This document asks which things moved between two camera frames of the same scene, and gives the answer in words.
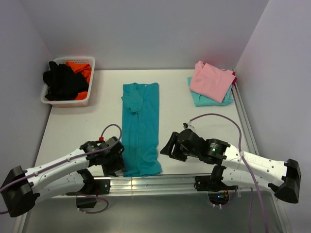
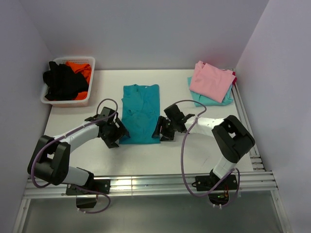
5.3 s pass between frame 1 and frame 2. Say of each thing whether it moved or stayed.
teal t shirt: moved
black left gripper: moved
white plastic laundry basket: stayed
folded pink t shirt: stayed
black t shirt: stayed
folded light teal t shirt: stayed
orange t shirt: stayed
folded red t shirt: stayed
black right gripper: moved
